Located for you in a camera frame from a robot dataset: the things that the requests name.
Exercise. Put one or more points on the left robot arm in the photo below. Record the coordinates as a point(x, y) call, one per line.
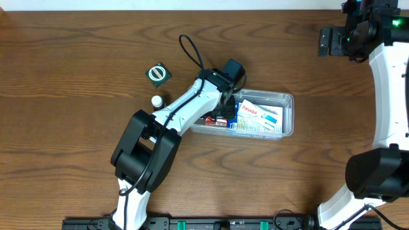
point(147, 148)

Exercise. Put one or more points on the clear plastic container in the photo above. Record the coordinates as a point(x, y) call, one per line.
point(283, 100)

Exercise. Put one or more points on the white Panadol box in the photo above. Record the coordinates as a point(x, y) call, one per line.
point(258, 118)

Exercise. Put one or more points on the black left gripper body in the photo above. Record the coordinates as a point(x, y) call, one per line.
point(225, 108)

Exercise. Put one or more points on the dark syrup bottle white cap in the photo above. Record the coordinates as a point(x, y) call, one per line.
point(158, 103)

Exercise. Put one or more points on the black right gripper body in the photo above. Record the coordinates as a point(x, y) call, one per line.
point(330, 41)

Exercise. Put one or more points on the red Panadol ActiFast box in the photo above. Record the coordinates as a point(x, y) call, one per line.
point(216, 121)

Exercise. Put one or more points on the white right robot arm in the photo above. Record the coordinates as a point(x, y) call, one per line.
point(375, 32)

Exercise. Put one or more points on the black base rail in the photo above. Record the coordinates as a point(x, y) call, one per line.
point(288, 221)

